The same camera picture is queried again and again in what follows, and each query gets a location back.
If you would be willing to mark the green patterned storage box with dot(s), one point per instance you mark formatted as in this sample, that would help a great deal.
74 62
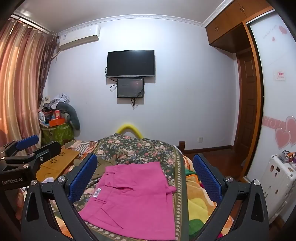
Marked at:
59 135

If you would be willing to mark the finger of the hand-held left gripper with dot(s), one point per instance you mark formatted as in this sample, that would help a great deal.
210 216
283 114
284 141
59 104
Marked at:
49 150
27 141

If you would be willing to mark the small black wall monitor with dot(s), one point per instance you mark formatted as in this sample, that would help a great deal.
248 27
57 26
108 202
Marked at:
130 87

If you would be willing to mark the white suitcase with stickers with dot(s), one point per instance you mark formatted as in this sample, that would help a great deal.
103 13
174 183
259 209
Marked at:
277 185

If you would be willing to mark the wooden lap desk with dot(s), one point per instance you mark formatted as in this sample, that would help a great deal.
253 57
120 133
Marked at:
57 160

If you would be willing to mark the wooden bed post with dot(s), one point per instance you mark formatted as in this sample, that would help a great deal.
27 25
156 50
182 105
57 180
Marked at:
182 147

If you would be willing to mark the olive green garment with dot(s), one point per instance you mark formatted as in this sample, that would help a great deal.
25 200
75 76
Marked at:
101 166

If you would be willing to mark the pile of clothes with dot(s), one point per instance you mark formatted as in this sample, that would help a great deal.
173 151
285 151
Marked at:
57 100

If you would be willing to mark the white air conditioner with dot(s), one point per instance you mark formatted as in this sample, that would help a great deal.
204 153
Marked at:
78 37

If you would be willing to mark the grey plush pillow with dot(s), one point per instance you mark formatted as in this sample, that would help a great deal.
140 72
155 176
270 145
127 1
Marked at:
72 115

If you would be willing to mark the orange box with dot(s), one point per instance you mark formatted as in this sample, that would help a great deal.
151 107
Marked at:
56 121

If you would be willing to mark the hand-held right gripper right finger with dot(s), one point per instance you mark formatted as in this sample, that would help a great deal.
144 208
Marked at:
203 178

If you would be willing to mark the striped cloth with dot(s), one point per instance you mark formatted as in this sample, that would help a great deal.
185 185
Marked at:
81 146

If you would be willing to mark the dark green floral blanket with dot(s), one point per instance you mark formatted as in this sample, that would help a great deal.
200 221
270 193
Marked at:
138 148

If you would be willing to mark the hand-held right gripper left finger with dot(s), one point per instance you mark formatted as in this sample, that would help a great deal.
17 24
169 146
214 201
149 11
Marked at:
83 176

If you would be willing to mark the pink striped curtain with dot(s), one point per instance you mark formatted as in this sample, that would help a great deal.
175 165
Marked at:
20 81

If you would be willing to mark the pink pants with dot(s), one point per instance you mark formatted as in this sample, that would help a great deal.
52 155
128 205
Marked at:
129 197

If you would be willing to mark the wooden overhead cabinet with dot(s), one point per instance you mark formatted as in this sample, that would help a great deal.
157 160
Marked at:
229 25

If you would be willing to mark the brown wooden door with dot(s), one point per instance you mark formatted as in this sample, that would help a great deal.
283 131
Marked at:
247 104

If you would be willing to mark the black wall television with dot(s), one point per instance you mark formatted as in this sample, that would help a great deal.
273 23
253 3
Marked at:
130 63

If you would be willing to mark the yellow foam tube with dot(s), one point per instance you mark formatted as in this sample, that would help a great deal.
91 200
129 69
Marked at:
129 127

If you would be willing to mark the colourful fleece blanket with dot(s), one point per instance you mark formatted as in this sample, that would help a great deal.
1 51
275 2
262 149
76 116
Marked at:
198 208

